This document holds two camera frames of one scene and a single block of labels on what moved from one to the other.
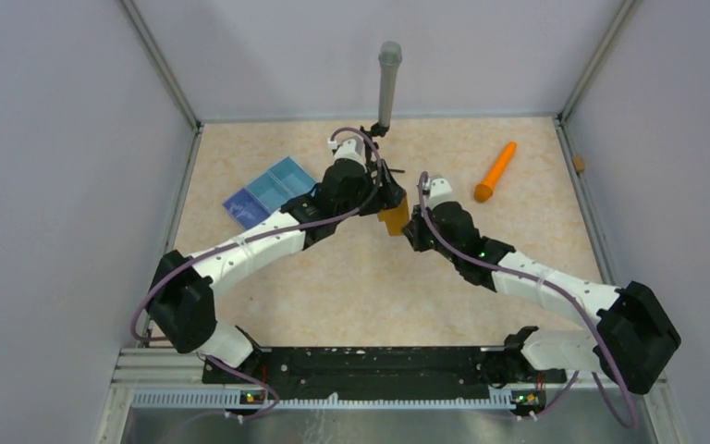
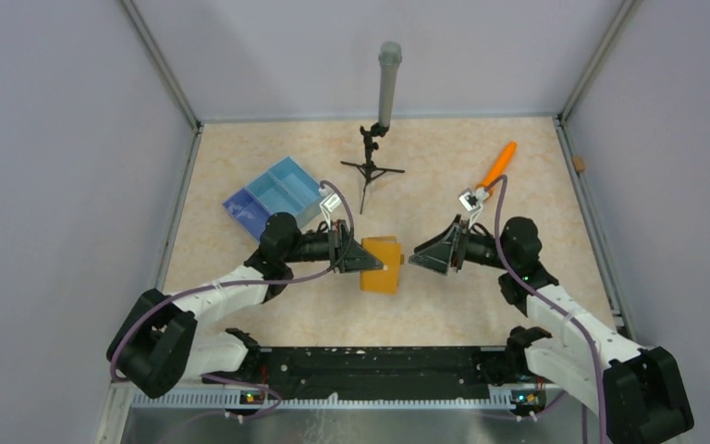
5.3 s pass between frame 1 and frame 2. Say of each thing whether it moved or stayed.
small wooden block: stayed
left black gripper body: moved
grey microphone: stayed
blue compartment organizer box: stayed
